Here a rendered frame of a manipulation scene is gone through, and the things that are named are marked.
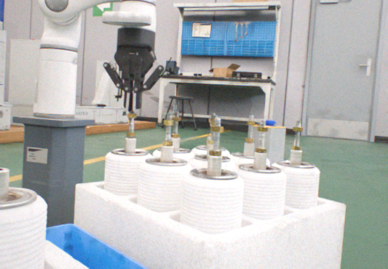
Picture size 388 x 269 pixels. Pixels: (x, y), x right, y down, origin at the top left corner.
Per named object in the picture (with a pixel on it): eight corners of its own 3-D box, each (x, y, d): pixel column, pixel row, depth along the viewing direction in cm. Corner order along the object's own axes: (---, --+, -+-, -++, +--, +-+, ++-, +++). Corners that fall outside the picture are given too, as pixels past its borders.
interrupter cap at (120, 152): (139, 159, 70) (139, 154, 70) (103, 154, 72) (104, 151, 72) (153, 154, 77) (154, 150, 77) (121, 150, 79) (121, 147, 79)
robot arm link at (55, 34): (47, -9, 97) (44, 56, 98) (38, -20, 88) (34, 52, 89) (83, -5, 99) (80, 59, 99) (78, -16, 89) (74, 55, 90)
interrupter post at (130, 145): (132, 156, 73) (133, 139, 73) (121, 154, 73) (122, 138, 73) (137, 154, 75) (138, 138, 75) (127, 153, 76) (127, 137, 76)
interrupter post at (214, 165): (221, 175, 58) (223, 155, 58) (220, 178, 56) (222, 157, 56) (206, 174, 58) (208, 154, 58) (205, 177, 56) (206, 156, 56)
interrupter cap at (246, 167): (262, 176, 60) (262, 172, 60) (229, 168, 66) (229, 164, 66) (289, 173, 65) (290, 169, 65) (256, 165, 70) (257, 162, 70)
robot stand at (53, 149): (6, 235, 91) (11, 115, 90) (46, 219, 105) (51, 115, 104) (55, 245, 87) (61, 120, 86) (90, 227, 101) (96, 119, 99)
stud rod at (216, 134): (217, 165, 57) (221, 118, 57) (217, 166, 56) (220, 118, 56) (211, 165, 58) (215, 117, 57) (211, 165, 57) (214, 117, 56)
